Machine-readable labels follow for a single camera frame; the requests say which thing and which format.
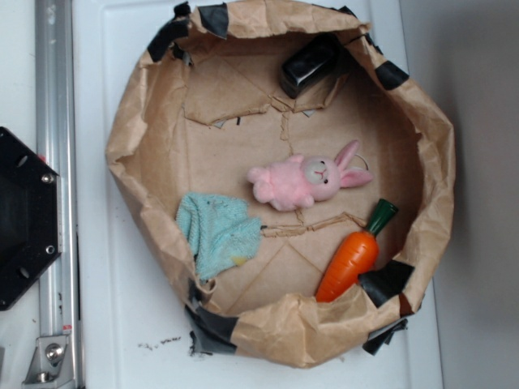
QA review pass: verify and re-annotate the black box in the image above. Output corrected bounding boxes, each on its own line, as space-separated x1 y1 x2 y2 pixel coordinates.
280 34 341 99

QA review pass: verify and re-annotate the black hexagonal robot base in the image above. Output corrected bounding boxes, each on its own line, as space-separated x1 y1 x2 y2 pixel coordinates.
1 127 60 311

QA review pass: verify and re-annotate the brown paper bag bin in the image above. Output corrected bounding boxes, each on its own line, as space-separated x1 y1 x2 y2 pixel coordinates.
106 1 455 368

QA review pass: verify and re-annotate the pink plush bunny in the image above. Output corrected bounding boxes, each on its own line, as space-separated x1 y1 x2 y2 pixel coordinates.
247 140 373 212

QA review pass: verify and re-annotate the light blue cloth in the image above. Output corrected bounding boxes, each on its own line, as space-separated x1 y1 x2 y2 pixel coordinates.
176 192 262 283

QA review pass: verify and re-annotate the orange toy carrot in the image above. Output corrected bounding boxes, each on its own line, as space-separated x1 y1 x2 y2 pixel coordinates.
315 199 398 302

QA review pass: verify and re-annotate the aluminium extrusion rail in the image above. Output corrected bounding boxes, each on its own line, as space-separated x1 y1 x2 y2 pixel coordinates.
35 1 84 388

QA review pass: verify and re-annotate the metal corner bracket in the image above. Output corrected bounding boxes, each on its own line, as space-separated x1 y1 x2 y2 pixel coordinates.
21 335 76 389

